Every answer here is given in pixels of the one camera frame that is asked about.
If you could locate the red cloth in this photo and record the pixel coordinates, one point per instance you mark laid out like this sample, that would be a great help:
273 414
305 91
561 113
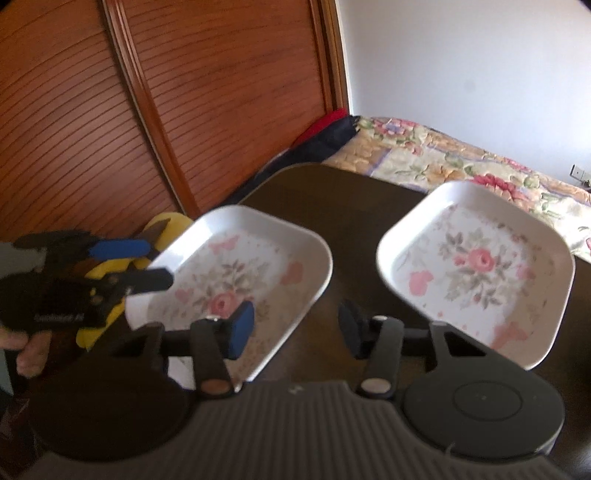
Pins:
325 122

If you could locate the dark blue cloth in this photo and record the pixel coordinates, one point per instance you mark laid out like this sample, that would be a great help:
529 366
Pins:
318 147

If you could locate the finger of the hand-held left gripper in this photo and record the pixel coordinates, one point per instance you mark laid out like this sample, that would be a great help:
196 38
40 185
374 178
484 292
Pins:
120 249
147 280

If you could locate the yellow object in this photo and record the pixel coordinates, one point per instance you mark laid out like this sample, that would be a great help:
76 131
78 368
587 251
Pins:
168 224

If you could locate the wooden louvred wardrobe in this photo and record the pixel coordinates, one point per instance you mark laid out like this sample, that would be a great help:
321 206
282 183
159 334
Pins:
194 92

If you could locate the white wall socket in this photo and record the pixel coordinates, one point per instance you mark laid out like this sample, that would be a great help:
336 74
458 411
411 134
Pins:
578 171

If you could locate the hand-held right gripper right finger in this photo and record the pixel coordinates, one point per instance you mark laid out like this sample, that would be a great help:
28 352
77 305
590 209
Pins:
353 332

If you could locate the white floral square plate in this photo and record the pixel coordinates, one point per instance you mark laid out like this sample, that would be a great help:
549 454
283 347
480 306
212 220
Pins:
475 263
231 277

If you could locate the person's left hand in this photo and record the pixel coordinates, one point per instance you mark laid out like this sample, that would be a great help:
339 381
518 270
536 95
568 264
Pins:
30 353

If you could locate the floral bed quilt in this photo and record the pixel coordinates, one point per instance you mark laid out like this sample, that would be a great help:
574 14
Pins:
461 157

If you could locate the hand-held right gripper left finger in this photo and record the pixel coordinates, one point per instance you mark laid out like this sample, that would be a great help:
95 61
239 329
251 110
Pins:
242 330

